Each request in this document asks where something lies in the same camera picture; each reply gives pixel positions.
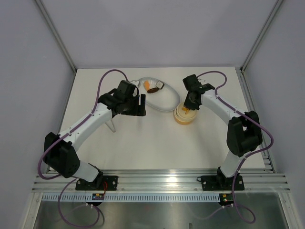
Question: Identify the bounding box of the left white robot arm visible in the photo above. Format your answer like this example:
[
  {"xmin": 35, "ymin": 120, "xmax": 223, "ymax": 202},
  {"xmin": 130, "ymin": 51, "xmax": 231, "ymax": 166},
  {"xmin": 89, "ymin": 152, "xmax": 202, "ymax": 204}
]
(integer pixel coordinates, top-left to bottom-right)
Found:
[{"xmin": 39, "ymin": 93, "xmax": 146, "ymax": 190}]

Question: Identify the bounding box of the round cream lunch box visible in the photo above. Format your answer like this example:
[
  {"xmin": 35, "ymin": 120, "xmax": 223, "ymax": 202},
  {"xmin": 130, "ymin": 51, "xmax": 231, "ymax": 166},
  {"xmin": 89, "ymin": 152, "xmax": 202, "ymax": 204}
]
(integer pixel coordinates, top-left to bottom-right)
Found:
[{"xmin": 173, "ymin": 103, "xmax": 197, "ymax": 125}]

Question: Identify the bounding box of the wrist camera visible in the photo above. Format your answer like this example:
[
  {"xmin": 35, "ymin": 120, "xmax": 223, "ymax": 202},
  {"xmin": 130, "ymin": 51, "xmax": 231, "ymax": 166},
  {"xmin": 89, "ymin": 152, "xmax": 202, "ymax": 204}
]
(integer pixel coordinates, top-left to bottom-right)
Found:
[
  {"xmin": 116, "ymin": 80, "xmax": 139, "ymax": 100},
  {"xmin": 183, "ymin": 74, "xmax": 204, "ymax": 91}
]

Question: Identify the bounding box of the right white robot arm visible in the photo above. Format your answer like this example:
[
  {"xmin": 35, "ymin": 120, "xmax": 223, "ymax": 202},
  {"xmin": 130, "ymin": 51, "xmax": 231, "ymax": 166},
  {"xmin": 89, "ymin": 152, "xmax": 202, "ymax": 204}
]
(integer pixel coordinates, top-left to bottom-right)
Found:
[{"xmin": 184, "ymin": 89, "xmax": 262, "ymax": 189}]

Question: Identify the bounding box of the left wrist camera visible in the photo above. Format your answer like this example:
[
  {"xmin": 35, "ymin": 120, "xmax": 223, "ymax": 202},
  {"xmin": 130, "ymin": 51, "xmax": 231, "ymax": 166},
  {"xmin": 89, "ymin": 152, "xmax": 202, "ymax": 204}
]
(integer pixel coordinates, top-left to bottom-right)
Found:
[{"xmin": 116, "ymin": 80, "xmax": 139, "ymax": 100}]

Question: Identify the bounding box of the dark brown food piece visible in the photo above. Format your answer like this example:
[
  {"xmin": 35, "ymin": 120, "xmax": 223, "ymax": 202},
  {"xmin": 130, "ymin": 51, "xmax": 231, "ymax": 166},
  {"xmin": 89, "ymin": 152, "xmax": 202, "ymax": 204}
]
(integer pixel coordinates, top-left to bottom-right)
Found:
[{"xmin": 147, "ymin": 87, "xmax": 159, "ymax": 94}]

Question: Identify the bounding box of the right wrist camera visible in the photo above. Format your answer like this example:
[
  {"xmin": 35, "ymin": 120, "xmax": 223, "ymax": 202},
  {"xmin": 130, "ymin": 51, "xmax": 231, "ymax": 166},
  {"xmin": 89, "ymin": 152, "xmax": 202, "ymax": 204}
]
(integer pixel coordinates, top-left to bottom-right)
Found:
[{"xmin": 183, "ymin": 74, "xmax": 204, "ymax": 91}]

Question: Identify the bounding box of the left aluminium frame post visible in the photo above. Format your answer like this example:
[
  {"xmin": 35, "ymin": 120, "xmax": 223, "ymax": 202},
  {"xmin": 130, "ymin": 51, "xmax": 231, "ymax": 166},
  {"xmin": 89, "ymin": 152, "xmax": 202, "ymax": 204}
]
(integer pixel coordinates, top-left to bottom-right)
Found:
[{"xmin": 33, "ymin": 0, "xmax": 77, "ymax": 75}]

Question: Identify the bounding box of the right aluminium frame post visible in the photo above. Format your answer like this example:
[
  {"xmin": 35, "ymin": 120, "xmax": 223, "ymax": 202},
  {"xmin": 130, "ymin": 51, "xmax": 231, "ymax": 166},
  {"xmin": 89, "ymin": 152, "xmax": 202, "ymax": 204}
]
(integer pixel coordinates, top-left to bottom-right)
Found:
[{"xmin": 240, "ymin": 0, "xmax": 285, "ymax": 73}]

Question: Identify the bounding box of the aluminium front rail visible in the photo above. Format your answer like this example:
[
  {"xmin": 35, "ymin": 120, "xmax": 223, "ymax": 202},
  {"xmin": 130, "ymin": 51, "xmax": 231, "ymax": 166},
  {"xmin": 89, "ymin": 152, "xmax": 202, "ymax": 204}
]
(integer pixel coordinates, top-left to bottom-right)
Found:
[{"xmin": 32, "ymin": 168, "xmax": 290, "ymax": 193}]

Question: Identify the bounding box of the white slotted cable duct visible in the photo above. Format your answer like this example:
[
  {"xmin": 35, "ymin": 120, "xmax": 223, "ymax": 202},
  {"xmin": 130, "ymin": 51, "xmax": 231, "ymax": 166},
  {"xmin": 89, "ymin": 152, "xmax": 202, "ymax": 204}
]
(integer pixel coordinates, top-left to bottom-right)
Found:
[{"xmin": 42, "ymin": 193, "xmax": 220, "ymax": 203}]

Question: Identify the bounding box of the white oval plate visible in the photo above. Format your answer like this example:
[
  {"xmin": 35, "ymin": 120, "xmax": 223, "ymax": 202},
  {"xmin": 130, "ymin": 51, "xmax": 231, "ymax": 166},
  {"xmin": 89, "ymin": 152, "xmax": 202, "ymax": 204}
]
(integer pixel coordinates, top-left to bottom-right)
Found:
[{"xmin": 139, "ymin": 77, "xmax": 181, "ymax": 112}]

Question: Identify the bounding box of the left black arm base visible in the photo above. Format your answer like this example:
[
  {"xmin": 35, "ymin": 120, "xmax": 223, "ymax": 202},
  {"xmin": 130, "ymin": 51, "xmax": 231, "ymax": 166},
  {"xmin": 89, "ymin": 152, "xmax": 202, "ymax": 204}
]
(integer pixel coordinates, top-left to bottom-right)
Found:
[{"xmin": 75, "ymin": 175, "xmax": 118, "ymax": 191}]

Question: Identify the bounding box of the aluminium frame post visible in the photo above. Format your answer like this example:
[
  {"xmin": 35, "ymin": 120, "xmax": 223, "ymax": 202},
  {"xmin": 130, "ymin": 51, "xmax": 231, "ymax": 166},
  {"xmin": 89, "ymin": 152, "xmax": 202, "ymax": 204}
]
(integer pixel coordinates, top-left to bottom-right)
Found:
[
  {"xmin": 33, "ymin": 0, "xmax": 77, "ymax": 75},
  {"xmin": 240, "ymin": 0, "xmax": 285, "ymax": 73}
]

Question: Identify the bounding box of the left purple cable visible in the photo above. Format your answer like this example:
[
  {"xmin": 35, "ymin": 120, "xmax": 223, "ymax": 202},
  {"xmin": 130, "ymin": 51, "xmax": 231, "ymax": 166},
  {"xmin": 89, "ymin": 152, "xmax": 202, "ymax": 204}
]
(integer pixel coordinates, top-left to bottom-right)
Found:
[{"xmin": 38, "ymin": 69, "xmax": 131, "ymax": 226}]

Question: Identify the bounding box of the white black sushi piece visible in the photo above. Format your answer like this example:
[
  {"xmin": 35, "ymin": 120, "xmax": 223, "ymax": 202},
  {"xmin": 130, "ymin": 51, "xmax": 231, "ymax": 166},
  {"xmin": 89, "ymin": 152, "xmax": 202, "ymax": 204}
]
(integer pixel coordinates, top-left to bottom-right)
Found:
[{"xmin": 156, "ymin": 81, "xmax": 164, "ymax": 90}]

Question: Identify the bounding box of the orange food piece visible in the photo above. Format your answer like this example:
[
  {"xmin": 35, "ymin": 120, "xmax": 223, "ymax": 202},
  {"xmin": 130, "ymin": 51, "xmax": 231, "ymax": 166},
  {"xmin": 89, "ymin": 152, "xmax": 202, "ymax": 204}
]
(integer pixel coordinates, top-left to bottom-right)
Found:
[{"xmin": 144, "ymin": 81, "xmax": 150, "ymax": 91}]

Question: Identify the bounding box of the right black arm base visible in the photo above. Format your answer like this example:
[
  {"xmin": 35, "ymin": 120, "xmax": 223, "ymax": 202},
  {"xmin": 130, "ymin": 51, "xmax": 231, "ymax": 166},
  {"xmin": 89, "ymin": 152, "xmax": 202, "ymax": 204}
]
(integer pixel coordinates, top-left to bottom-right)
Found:
[{"xmin": 196, "ymin": 175, "xmax": 245, "ymax": 191}]

